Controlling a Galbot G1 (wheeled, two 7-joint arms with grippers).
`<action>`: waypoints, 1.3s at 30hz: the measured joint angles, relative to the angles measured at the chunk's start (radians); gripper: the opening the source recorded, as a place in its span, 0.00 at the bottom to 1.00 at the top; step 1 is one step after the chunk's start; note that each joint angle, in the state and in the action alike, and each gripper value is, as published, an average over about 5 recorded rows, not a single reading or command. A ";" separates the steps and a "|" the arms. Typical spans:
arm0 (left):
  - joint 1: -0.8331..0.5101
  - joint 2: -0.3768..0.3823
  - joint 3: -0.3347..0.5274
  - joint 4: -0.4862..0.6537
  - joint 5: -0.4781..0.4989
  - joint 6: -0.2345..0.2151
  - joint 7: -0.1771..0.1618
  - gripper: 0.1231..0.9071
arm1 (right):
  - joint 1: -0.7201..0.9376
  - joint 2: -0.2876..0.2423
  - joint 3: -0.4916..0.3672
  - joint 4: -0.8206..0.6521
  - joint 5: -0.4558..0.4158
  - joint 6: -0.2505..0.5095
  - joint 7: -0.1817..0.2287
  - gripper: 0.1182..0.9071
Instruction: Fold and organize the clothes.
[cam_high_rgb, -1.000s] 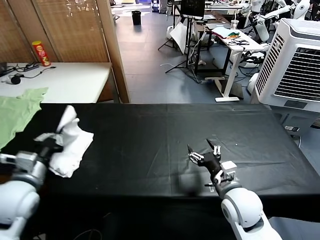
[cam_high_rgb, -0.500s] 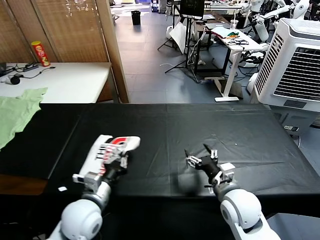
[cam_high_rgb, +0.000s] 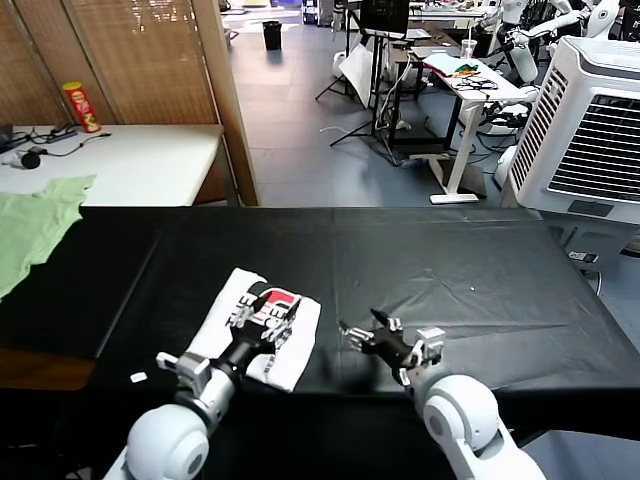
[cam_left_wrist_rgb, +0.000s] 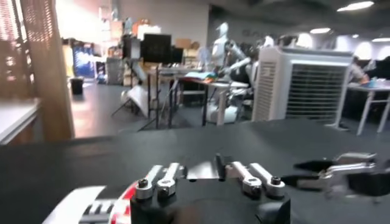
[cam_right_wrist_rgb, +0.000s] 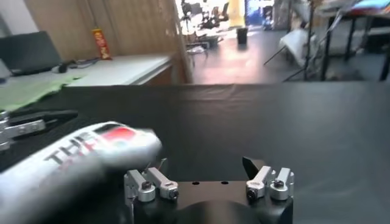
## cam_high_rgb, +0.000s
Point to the orange green fabric piece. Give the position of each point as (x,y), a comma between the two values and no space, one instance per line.
(467,70)

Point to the red chips can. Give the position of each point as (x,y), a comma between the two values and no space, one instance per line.
(82,107)

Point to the black monitor stand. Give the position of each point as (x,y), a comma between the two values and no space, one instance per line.
(375,90)

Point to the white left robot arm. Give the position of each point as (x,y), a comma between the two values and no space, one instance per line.
(165,440)

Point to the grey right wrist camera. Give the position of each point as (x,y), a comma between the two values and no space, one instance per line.
(430,345)

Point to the grey laptop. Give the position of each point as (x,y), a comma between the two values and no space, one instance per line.
(435,51)

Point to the teal cloth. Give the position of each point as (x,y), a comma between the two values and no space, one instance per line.
(440,62)

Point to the black power strip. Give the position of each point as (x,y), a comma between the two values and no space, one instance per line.
(62,134)

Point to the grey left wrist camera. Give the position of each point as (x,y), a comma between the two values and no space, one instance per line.
(190,370)

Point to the white standing desk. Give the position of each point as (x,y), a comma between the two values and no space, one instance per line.
(500,87)

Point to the light green t-shirt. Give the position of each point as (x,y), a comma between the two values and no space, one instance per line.
(30,225)

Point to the black trash bin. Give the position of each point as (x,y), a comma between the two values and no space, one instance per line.
(271,36)

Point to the white side table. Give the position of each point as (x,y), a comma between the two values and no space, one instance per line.
(150,165)

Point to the clear plastic cup with straw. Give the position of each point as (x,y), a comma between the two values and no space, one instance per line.
(468,50)

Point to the white humanoid robot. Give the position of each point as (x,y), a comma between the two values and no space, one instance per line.
(522,60)
(600,15)

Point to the black monitor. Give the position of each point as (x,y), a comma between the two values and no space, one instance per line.
(382,15)

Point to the white floor power strip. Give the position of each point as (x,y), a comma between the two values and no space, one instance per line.
(582,256)

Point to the white reflector board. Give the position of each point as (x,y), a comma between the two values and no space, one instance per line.
(357,70)

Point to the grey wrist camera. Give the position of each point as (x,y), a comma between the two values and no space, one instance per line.
(190,370)
(430,345)

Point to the small white paper tag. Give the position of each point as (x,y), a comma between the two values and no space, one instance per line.
(138,377)

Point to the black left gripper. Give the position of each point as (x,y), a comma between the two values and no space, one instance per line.
(247,340)

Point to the white black handheld device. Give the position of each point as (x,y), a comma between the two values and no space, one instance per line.
(30,160)

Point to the wooden folding screen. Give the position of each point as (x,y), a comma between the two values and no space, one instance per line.
(150,60)

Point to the white air cooler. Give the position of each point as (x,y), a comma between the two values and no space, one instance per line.
(575,125)

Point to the black box device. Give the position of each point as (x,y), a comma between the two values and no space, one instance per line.
(5,139)

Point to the white printed t-shirt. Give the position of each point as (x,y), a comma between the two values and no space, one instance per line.
(215,325)

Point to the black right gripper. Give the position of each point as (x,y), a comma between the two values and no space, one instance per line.
(392,347)

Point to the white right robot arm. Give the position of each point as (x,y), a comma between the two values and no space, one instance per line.
(460,410)

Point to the black table cover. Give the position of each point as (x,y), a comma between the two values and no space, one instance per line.
(450,250)

